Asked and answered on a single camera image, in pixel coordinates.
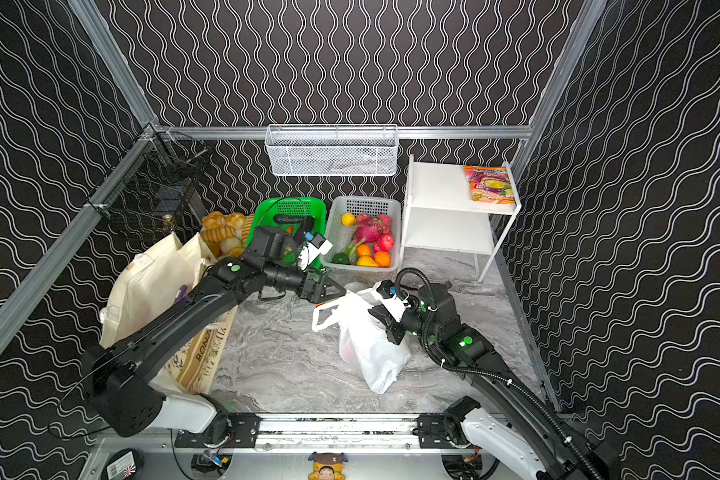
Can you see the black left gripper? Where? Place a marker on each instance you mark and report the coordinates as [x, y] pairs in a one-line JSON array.
[[317, 286]]

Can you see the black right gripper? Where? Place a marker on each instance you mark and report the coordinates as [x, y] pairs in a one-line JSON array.
[[393, 321]]

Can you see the white plastic grocery bag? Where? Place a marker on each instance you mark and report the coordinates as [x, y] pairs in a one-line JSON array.
[[363, 342]]

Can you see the green plastic basket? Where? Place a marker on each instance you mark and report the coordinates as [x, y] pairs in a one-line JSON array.
[[287, 231]]

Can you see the purple Fox's candy bag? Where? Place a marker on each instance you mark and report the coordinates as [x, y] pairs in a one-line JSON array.
[[182, 292]]

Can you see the cream floral tote bag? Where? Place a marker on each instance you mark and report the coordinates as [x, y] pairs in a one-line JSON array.
[[146, 288]]

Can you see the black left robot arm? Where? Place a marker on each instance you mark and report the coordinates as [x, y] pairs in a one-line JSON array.
[[116, 380]]

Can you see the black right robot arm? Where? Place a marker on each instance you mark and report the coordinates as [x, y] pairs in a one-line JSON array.
[[526, 436]]

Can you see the dark green avocado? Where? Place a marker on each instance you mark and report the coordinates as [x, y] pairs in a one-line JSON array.
[[341, 258]]

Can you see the small orange tangerine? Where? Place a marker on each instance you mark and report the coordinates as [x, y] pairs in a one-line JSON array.
[[364, 250]]

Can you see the white plastic basket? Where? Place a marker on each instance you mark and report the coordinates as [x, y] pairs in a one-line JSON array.
[[341, 236]]

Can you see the orange fruit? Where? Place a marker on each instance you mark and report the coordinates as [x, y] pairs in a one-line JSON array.
[[382, 259]]

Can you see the red apple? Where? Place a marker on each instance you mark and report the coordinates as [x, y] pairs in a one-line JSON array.
[[385, 243]]

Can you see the pink dragon fruit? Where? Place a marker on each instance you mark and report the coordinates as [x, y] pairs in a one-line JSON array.
[[368, 230]]

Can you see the yellow lemon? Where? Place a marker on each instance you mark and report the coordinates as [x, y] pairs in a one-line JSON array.
[[348, 219]]

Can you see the dark green cucumber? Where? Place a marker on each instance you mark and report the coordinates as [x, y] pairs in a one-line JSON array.
[[283, 219]]

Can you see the white two-tier shelf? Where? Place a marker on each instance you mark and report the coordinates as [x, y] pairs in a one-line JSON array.
[[439, 214]]

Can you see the braided bread middle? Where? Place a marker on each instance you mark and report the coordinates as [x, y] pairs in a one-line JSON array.
[[226, 234]]

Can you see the orange candy bag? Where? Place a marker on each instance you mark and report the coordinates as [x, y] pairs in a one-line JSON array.
[[490, 185]]

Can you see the small toy figure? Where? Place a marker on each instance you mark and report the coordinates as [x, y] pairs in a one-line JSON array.
[[327, 466]]

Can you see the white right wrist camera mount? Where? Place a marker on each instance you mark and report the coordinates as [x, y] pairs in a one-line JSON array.
[[387, 293]]

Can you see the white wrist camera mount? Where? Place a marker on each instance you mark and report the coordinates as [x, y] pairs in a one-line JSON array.
[[387, 293], [313, 247]]

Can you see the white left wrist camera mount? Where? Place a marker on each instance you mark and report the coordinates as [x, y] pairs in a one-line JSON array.
[[313, 247]]

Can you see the white wire wall basket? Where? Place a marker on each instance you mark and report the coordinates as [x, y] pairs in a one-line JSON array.
[[332, 150]]

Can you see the black wire rack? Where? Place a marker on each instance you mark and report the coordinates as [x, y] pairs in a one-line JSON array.
[[159, 194]]

